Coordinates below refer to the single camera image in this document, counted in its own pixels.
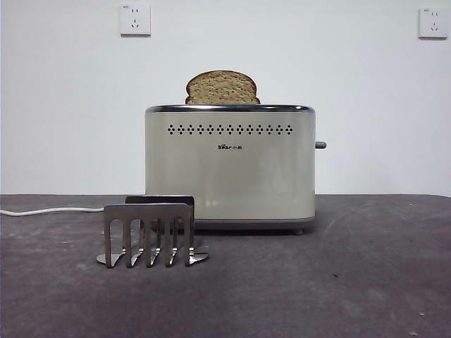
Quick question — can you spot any brown speckled bread slice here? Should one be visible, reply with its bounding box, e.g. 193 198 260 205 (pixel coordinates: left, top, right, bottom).
185 70 261 106

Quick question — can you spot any cream and steel toaster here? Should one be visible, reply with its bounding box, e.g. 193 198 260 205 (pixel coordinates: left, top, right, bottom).
144 104 317 236

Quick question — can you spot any steel toast rack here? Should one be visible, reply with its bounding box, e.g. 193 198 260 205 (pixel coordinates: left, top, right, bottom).
96 196 209 269

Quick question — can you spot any white wall socket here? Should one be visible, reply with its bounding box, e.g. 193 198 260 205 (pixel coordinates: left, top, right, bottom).
418 7 448 40
119 4 152 37

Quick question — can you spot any white power cable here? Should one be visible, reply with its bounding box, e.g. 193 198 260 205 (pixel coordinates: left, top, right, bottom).
0 207 106 217

